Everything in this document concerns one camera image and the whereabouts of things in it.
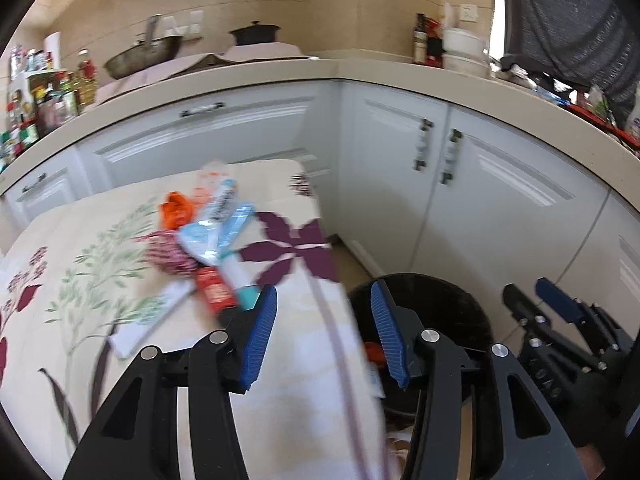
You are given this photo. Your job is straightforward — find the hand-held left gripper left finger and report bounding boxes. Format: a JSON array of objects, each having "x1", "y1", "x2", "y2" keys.
[{"x1": 62, "y1": 285, "x2": 278, "y2": 480}]

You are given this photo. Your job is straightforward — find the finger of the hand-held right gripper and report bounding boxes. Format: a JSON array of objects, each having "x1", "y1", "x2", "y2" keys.
[
  {"x1": 501, "y1": 283, "x2": 608, "y2": 371},
  {"x1": 534, "y1": 277, "x2": 631, "y2": 356}
]

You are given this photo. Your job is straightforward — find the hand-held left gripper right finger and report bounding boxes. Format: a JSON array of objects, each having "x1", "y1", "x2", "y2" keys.
[{"x1": 370, "y1": 279, "x2": 588, "y2": 480}]

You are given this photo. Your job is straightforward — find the white tube with teal cap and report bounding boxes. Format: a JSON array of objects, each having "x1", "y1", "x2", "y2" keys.
[{"x1": 220, "y1": 255, "x2": 261, "y2": 311}]

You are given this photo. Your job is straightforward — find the red packet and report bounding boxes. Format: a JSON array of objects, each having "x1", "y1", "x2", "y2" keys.
[{"x1": 194, "y1": 266, "x2": 238, "y2": 316}]

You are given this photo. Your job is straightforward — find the black trash bin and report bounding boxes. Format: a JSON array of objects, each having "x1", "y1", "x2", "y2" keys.
[{"x1": 347, "y1": 272, "x2": 496, "y2": 461}]

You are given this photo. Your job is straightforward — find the light blue plastic packet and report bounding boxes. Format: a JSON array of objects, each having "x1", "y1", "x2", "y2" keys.
[{"x1": 179, "y1": 202, "x2": 256, "y2": 266}]

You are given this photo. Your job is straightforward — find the pink checked wrapper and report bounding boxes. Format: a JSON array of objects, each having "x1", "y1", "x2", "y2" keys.
[{"x1": 145, "y1": 230, "x2": 198, "y2": 276}]

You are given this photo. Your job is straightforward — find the white blue striped packet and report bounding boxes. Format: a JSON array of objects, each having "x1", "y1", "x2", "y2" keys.
[{"x1": 197, "y1": 180, "x2": 238, "y2": 226}]

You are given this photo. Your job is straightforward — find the orange foil wrapper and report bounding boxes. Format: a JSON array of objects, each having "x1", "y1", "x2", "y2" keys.
[{"x1": 159, "y1": 191, "x2": 198, "y2": 231}]

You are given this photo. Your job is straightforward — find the clear wrapper with red print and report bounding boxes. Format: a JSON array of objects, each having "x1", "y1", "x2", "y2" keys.
[{"x1": 192, "y1": 160, "x2": 226, "y2": 206}]

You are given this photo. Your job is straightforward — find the white corner cabinet door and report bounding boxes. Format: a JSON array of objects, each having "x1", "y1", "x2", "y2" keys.
[
  {"x1": 340, "y1": 82, "x2": 451, "y2": 281},
  {"x1": 410, "y1": 105, "x2": 616, "y2": 311}
]

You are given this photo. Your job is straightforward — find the pile of assorted packets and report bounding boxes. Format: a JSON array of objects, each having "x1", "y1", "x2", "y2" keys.
[{"x1": 530, "y1": 80, "x2": 640, "y2": 148}]

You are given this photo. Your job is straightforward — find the floral tablecloth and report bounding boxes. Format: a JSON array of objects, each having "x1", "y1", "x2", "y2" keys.
[{"x1": 0, "y1": 159, "x2": 401, "y2": 480}]

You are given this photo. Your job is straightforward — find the wide white drawer front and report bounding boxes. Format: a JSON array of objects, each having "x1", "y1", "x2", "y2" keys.
[{"x1": 77, "y1": 82, "x2": 346, "y2": 196}]

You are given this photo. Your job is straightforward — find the narrow white cabinet door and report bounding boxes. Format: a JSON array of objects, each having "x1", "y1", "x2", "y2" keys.
[{"x1": 0, "y1": 152, "x2": 88, "y2": 226}]

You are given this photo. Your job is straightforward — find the white lidded container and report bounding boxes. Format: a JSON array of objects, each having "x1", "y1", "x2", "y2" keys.
[
  {"x1": 442, "y1": 27, "x2": 486, "y2": 56},
  {"x1": 442, "y1": 52, "x2": 491, "y2": 78}
]

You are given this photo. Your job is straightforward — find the beige kitchen countertop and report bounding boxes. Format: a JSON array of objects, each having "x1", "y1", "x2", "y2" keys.
[{"x1": 0, "y1": 55, "x2": 640, "y2": 196}]

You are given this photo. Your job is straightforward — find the red seasoning packets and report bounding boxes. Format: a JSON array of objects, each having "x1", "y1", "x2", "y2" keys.
[{"x1": 425, "y1": 17, "x2": 445, "y2": 68}]

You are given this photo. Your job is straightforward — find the dark grey cloth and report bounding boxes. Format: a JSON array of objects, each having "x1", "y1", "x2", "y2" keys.
[{"x1": 500, "y1": 0, "x2": 640, "y2": 126}]

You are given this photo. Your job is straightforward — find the dark glass bottle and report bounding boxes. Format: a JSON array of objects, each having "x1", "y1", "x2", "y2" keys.
[{"x1": 412, "y1": 14, "x2": 428, "y2": 65}]

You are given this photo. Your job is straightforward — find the pink stove cover cloth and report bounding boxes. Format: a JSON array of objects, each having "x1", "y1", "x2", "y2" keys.
[{"x1": 95, "y1": 42, "x2": 321, "y2": 106}]

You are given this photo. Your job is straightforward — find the metal wok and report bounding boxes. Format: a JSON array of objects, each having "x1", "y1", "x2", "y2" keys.
[{"x1": 103, "y1": 15, "x2": 183, "y2": 80}]

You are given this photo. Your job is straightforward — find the black cooking pot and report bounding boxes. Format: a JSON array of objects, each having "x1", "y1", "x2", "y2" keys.
[{"x1": 229, "y1": 21, "x2": 278, "y2": 46}]

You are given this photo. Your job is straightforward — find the cooking oil bottle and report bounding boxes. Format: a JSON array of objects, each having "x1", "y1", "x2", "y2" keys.
[{"x1": 75, "y1": 49, "x2": 98, "y2": 106}]

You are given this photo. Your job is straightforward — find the group of condiment bottles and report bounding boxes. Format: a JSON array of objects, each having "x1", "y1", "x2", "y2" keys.
[{"x1": 0, "y1": 45, "x2": 81, "y2": 171}]

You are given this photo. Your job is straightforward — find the paper towel roll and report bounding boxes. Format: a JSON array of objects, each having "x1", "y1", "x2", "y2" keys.
[{"x1": 44, "y1": 31, "x2": 63, "y2": 71}]

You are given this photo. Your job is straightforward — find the cabinet door handle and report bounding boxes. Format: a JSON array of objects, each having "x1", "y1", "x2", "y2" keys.
[
  {"x1": 440, "y1": 129, "x2": 463, "y2": 185},
  {"x1": 413, "y1": 119, "x2": 435, "y2": 171}
]

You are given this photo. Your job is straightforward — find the drawer handle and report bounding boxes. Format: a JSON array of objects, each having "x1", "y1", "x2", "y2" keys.
[{"x1": 179, "y1": 102, "x2": 226, "y2": 118}]

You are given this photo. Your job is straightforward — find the white wall socket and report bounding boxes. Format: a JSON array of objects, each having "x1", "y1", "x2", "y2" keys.
[{"x1": 160, "y1": 10, "x2": 205, "y2": 38}]

